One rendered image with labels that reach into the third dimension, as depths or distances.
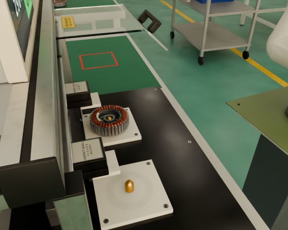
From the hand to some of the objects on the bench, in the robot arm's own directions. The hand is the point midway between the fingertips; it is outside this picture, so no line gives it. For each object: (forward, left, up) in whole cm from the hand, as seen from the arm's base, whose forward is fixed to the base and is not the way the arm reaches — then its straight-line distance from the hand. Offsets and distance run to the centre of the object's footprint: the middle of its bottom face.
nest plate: (+3, +20, -41) cm, 46 cm away
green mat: (0, -59, -44) cm, 74 cm away
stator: (-4, -2, -40) cm, 40 cm away
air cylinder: (+17, +16, -41) cm, 47 cm away
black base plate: (+1, +9, -43) cm, 44 cm away
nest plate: (-4, -2, -41) cm, 42 cm away
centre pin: (+3, +20, -40) cm, 45 cm away
